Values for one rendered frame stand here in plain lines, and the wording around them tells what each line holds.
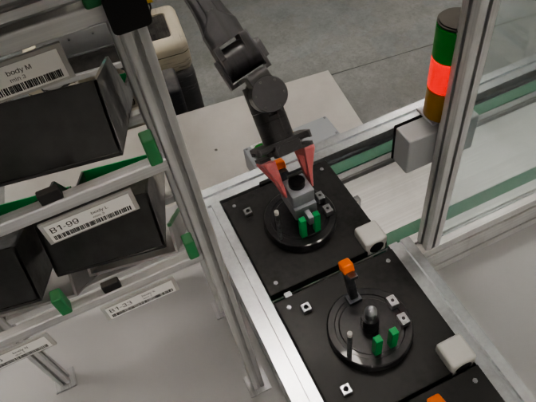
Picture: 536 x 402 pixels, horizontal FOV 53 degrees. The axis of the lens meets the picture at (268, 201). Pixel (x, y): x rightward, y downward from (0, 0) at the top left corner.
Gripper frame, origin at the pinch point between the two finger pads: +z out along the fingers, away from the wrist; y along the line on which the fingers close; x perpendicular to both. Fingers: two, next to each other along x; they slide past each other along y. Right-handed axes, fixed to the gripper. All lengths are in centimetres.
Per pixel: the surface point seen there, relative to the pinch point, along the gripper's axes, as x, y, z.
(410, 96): 151, 108, 10
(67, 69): -50, -26, -24
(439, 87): -26.3, 16.8, -9.8
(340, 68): 178, 90, -14
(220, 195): 19.0, -11.2, -1.3
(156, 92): -47, -20, -21
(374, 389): -18.5, -4.8, 30.6
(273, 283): -0.2, -10.6, 14.4
